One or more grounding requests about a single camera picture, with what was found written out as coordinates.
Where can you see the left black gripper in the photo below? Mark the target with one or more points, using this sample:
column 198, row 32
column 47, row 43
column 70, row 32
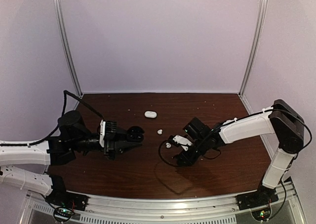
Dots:
column 111, row 143

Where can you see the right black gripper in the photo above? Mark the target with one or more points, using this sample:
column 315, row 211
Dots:
column 183, row 156

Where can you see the black earbud charging case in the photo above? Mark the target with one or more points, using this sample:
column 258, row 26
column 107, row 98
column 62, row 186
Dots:
column 135, row 134

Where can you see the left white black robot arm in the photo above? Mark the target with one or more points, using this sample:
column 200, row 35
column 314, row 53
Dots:
column 74, row 138

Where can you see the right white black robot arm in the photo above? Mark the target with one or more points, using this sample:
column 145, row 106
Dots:
column 279, row 119

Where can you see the white earbud charging case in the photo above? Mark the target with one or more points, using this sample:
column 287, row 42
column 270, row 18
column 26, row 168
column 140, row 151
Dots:
column 150, row 114

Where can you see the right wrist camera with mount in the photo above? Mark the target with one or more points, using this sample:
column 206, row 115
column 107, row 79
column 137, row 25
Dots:
column 180, row 141

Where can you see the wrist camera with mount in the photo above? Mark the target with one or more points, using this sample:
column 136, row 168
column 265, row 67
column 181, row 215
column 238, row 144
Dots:
column 180, row 141
column 107, row 131

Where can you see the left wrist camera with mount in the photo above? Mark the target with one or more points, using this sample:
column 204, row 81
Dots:
column 107, row 131

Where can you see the front aluminium rail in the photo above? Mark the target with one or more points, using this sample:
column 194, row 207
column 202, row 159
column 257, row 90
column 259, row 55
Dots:
column 222, row 209

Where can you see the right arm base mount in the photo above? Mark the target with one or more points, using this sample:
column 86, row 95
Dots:
column 259, row 203

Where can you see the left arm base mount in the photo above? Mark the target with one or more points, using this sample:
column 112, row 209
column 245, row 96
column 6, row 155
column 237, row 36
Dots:
column 65, row 204

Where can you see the right aluminium frame post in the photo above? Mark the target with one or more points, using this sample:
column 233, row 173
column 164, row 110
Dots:
column 263, row 4

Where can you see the aluminium frame post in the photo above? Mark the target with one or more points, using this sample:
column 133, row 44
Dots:
column 66, row 46
column 263, row 4

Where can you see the left aluminium frame post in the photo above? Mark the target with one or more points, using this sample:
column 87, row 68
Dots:
column 66, row 46

